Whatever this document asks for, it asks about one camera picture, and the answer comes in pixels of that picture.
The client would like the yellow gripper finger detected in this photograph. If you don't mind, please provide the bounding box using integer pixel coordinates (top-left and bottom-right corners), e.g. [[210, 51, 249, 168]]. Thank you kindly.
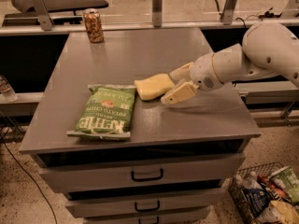
[[169, 62, 193, 81], [161, 80, 198, 105]]

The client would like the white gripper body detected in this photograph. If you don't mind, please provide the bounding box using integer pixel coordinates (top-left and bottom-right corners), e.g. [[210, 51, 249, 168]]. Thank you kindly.
[[189, 53, 223, 91]]

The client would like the yellow sponge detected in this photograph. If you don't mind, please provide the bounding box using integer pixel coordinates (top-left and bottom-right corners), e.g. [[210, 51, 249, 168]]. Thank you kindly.
[[135, 74, 175, 101]]

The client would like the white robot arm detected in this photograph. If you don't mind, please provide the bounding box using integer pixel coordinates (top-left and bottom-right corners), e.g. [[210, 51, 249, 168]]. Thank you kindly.
[[161, 22, 299, 105]]

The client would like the green jalapeno chip bag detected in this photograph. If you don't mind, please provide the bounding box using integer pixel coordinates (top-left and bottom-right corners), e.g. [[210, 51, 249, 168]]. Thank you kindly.
[[66, 84, 136, 141]]

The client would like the red snack bag in basket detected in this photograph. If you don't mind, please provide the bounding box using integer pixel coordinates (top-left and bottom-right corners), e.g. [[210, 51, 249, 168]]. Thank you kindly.
[[257, 175, 287, 201]]

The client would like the blue snack bag in basket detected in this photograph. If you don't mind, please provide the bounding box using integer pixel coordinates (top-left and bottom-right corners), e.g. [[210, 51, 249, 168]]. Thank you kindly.
[[243, 189, 269, 217]]

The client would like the green snack bag in basket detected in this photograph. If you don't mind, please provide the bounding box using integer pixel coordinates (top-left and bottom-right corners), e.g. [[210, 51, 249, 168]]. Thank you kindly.
[[270, 166, 299, 204]]

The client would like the yellow snack bag in basket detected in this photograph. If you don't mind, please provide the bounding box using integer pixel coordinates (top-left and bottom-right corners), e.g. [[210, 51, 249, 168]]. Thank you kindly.
[[256, 201, 299, 224]]

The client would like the grey drawer cabinet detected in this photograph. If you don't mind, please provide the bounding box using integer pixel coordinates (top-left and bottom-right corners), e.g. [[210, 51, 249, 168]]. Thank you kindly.
[[18, 27, 261, 224]]

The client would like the patterned drink can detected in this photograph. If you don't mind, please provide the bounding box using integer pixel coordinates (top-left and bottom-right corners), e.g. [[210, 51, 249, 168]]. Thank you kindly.
[[83, 8, 105, 43]]

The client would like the plastic bottle in basket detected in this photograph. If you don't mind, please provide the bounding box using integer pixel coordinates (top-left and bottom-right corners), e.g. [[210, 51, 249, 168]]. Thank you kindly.
[[243, 171, 262, 189]]

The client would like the black bench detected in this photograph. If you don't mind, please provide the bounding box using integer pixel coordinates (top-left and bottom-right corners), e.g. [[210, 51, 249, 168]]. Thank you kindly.
[[2, 0, 108, 27]]

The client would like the clear plastic water bottle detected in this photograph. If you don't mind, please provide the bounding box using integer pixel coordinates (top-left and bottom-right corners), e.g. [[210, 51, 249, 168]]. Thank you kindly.
[[0, 75, 17, 102]]

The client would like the right metal bracket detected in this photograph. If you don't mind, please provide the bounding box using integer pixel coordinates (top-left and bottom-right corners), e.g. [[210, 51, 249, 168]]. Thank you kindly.
[[221, 0, 237, 25]]

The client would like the metal bracket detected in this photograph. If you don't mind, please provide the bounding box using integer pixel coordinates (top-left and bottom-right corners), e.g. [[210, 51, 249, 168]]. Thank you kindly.
[[32, 0, 53, 31], [221, 0, 237, 25], [152, 0, 163, 27]]

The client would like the middle metal bracket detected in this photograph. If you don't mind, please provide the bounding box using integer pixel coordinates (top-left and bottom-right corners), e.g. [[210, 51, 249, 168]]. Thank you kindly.
[[152, 0, 163, 27]]

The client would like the black cable at back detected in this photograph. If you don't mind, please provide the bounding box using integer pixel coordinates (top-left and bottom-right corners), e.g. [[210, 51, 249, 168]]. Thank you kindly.
[[210, 0, 283, 28]]

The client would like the middle drawer with black handle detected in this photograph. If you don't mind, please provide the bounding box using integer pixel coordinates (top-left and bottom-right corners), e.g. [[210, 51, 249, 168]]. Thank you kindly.
[[66, 188, 225, 219]]

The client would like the drawer with black handle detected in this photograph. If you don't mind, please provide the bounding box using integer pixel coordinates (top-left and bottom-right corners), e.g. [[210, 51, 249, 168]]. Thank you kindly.
[[40, 153, 245, 193], [66, 188, 225, 219], [83, 206, 210, 224]]

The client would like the wire basket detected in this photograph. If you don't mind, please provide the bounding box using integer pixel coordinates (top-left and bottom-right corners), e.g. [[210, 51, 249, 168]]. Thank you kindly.
[[229, 162, 283, 224]]

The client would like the bottom drawer with black handle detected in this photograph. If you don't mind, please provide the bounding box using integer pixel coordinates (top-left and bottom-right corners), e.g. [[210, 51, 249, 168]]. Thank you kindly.
[[83, 206, 210, 224]]

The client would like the top drawer with black handle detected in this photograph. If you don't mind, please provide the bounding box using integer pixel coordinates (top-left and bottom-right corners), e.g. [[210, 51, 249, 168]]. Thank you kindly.
[[40, 153, 245, 193]]

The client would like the left metal bracket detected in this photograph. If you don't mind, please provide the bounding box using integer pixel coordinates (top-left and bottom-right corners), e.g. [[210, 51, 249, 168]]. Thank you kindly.
[[32, 0, 53, 31]]

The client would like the black floor cable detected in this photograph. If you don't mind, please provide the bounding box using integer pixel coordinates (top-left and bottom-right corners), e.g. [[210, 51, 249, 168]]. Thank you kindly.
[[0, 131, 59, 224]]

